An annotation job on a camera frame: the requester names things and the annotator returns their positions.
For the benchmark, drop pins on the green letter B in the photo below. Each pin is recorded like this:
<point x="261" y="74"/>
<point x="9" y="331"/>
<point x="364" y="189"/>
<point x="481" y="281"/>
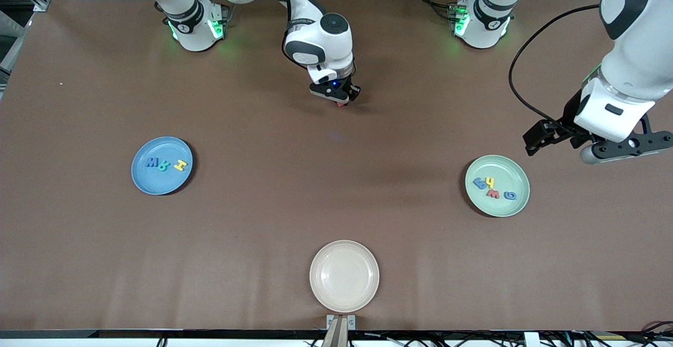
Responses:
<point x="163" y="166"/>

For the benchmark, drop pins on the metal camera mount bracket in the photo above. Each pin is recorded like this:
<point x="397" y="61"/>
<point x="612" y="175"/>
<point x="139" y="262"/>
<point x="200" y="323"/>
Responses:
<point x="340" y="331"/>

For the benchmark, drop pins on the yellow letter h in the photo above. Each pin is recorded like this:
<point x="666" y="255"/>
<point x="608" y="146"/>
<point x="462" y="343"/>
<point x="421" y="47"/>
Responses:
<point x="490" y="182"/>
<point x="180" y="165"/>

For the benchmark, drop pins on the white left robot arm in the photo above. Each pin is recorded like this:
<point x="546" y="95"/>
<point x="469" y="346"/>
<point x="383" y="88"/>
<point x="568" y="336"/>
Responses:
<point x="631" y="68"/>

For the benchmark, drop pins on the blue comb-shaped letter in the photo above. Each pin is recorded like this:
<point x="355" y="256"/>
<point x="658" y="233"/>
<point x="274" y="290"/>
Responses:
<point x="479" y="182"/>

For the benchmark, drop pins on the green plate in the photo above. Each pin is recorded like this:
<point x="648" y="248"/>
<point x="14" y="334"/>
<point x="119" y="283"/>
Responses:
<point x="497" y="207"/>

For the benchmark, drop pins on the blue letter M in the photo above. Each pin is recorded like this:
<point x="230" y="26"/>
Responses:
<point x="151" y="163"/>

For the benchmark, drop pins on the blue plate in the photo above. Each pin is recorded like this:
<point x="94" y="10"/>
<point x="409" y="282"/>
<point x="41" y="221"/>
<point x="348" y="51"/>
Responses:
<point x="157" y="181"/>

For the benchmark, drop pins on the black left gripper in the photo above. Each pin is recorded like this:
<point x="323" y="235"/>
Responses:
<point x="569" y="114"/>

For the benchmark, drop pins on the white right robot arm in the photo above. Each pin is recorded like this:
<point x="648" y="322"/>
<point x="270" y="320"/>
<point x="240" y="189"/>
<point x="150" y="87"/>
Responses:
<point x="320" y="37"/>

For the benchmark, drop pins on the beige plate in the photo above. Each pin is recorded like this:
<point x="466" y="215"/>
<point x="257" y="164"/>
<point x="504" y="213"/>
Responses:
<point x="344" y="276"/>

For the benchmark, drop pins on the small blue round letter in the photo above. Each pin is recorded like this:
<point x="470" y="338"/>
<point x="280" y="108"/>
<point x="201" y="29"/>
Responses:
<point x="509" y="195"/>

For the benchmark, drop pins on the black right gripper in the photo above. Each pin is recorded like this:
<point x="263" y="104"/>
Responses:
<point x="351" y="91"/>

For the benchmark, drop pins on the pinkish red letter m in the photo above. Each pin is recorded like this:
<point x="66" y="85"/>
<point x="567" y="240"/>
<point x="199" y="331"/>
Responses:
<point x="493" y="194"/>

